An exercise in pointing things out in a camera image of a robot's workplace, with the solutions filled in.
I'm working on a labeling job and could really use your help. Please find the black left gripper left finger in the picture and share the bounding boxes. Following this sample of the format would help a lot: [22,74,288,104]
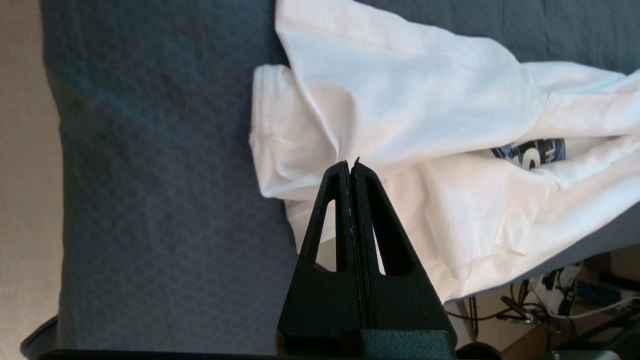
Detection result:
[275,160,365,358]

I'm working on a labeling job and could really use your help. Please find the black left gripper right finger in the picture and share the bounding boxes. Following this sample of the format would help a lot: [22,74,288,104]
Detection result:
[350,158,458,359]

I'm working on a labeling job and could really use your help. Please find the white t-shirt blue print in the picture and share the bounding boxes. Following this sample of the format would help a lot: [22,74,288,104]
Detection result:
[248,0,640,304]

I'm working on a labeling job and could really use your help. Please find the white power strip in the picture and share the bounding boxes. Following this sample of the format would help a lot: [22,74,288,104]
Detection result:
[527,265,583,316]

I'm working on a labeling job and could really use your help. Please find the blue flat floor box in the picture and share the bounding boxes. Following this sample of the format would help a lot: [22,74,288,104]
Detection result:
[575,280,626,307]

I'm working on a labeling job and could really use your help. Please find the blue bed with headboard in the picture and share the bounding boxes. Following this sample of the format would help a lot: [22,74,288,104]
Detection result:
[20,0,640,357]

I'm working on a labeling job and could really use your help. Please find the brown cardboard box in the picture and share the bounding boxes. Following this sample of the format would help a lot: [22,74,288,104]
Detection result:
[585,245,640,288]

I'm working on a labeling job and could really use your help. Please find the white floor cable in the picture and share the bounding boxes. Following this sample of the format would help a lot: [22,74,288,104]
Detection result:
[560,292,640,321]

